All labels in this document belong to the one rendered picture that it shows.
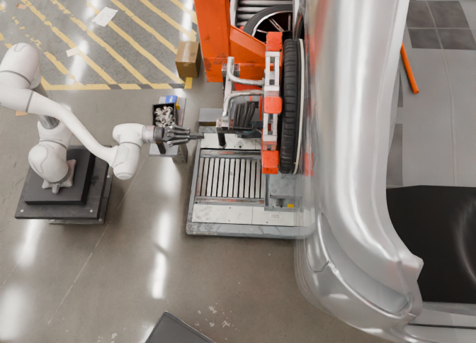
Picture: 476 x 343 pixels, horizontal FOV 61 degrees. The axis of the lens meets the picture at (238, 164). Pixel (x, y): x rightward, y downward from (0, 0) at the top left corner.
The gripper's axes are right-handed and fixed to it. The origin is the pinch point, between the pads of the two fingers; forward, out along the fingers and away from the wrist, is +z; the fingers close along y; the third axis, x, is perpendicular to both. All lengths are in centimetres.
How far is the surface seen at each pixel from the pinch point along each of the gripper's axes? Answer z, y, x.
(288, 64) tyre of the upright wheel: 42, -16, 35
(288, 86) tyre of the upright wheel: 42, -5, 33
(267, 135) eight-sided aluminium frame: 34.3, 8.2, 15.4
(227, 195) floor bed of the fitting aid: 9, -5, -82
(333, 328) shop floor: 77, 75, -83
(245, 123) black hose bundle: 24.4, 3.2, 16.5
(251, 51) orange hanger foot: 24, -62, -6
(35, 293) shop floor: -103, 65, -83
